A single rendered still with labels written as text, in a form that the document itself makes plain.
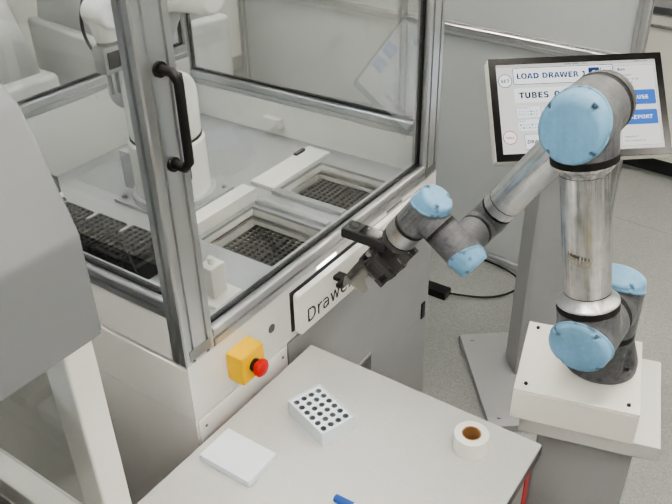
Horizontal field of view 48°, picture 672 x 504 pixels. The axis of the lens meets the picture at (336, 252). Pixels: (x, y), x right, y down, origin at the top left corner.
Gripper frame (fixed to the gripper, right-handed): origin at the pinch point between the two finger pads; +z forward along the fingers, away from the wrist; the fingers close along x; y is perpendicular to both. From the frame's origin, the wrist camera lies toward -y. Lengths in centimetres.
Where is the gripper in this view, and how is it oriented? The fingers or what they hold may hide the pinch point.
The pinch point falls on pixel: (349, 276)
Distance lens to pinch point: 178.1
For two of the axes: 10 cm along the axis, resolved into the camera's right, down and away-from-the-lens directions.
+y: 6.9, 7.2, -0.9
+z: -4.5, 5.3, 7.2
